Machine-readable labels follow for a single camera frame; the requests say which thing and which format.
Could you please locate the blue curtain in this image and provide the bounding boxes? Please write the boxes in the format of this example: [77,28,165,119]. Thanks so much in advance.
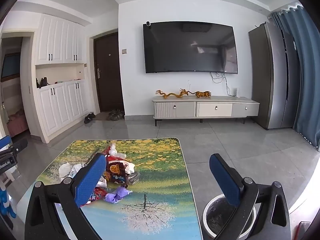
[271,5,320,152]

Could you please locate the grey refrigerator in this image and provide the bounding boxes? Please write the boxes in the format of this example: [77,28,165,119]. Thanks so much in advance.
[248,21,300,130]

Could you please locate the golden dragon figurine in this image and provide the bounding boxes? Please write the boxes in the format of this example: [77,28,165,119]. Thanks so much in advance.
[155,89,195,99]

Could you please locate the bedroom window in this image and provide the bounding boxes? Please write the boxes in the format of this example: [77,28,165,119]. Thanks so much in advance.
[1,52,22,82]

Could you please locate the white hallway cabinet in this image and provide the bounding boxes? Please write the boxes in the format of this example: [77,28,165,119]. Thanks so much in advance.
[34,14,97,144]

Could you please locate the plastic bin liner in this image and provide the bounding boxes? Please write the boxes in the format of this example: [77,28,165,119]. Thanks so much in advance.
[206,197,253,233]

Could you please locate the grey plastic bag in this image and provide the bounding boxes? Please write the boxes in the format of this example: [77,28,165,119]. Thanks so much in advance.
[125,171,140,185]

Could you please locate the black wall television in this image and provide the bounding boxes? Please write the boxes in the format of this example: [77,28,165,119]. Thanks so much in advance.
[143,21,238,74]

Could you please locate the black handbag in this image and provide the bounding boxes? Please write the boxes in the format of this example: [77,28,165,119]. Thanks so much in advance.
[36,77,49,89]

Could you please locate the small red wrapper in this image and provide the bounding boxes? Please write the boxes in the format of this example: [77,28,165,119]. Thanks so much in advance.
[86,187,108,204]

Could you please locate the dark brown door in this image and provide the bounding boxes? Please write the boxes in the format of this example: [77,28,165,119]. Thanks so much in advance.
[93,32,125,113]

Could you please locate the purple wrapper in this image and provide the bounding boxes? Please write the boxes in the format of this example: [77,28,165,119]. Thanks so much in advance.
[104,186,133,204]

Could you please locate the pink bed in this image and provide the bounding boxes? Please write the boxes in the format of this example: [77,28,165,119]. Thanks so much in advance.
[6,112,29,137]

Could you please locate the landscape print glass table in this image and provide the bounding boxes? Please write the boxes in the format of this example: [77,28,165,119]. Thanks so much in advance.
[15,137,203,240]

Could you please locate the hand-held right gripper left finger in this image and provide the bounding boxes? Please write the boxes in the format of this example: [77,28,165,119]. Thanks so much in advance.
[24,153,107,240]

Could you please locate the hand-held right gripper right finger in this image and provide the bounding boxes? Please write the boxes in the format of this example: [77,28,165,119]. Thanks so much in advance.
[209,153,292,240]

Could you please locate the green shoes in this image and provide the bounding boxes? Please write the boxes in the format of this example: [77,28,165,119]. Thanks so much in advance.
[108,109,125,121]

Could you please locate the white round trash bin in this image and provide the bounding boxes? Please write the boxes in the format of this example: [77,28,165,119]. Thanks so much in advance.
[202,193,257,240]

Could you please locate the white television cabinet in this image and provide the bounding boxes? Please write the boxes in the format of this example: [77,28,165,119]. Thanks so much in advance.
[152,95,260,127]

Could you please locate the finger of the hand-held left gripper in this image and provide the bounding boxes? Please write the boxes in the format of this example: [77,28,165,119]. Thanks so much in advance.
[0,135,28,155]

